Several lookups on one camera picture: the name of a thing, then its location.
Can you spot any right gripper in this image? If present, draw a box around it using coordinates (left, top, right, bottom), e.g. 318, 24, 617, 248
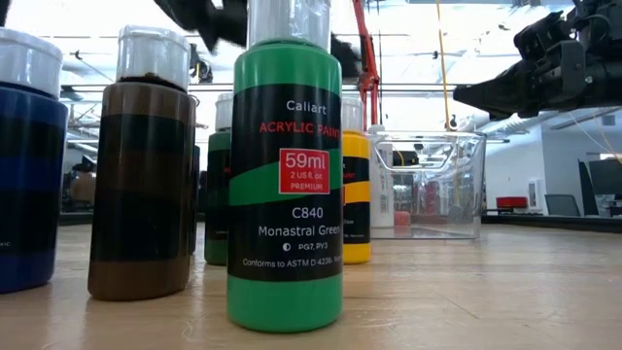
452, 41, 622, 122

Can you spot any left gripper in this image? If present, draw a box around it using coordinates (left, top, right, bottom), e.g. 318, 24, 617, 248
152, 0, 250, 53

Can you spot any tall white bottle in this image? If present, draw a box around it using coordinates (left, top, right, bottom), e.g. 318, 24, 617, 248
367, 123, 396, 229

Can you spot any yellow paint bottle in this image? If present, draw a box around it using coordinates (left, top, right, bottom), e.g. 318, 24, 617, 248
340, 95, 373, 265

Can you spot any bright green paint bottle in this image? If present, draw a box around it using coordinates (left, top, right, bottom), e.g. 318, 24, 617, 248
225, 0, 345, 334

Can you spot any black paint bottle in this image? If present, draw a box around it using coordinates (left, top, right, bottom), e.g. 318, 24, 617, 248
189, 144, 201, 255

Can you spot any dark green paint bottle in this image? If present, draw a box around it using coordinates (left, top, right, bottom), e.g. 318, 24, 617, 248
203, 92, 235, 267

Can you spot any brown paint bottle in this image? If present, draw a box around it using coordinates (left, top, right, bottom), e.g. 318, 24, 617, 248
86, 24, 200, 302

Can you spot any blue paint bottle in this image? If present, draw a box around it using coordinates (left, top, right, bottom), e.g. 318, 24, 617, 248
0, 27, 69, 296

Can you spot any red topped black cart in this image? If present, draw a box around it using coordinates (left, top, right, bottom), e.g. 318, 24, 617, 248
495, 195, 530, 211

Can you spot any clear plastic bin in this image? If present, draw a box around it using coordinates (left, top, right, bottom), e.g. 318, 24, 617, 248
367, 129, 488, 241

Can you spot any grey office chair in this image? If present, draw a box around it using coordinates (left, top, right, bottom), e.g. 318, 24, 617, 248
543, 193, 582, 218

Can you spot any black computer monitor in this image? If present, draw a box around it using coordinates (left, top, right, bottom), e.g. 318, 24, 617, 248
577, 158, 622, 218

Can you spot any black hanging cable reel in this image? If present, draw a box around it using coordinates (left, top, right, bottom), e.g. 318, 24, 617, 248
189, 43, 214, 85

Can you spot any yellow hanging cable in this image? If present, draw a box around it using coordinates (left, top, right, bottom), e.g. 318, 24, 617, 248
434, 0, 454, 131

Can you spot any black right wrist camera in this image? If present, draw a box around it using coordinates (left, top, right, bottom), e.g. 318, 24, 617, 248
512, 9, 582, 62

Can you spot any white wall box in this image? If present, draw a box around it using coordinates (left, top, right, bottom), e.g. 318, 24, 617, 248
528, 179, 546, 211

